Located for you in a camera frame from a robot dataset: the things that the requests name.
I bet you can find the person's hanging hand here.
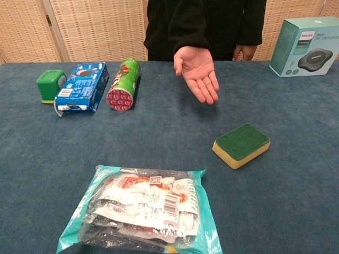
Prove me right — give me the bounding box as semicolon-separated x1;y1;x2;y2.
232;44;258;61

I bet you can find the person's open palm hand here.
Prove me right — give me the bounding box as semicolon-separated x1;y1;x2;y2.
173;46;220;105

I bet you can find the person in black sweater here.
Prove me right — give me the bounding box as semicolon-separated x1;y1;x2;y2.
144;0;267;61

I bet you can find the green and yellow sponge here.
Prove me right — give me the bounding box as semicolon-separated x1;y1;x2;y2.
212;123;271;170

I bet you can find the teal Philips product box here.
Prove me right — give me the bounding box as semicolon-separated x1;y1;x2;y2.
269;16;339;78

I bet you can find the green Pringles can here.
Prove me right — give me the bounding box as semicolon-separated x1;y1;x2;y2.
106;58;141;112

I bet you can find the blue table cloth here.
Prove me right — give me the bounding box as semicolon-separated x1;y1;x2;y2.
0;60;339;254

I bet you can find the blue Oreo cookie box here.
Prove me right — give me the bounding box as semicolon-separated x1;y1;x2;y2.
53;62;110;117

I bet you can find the woven folding screen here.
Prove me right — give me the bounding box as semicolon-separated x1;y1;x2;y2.
0;0;339;64

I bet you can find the small green plastic container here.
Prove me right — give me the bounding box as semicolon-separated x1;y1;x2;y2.
36;69;68;104

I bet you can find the teal clear plastic snack bag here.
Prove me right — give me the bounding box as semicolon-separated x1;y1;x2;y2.
56;165;223;254

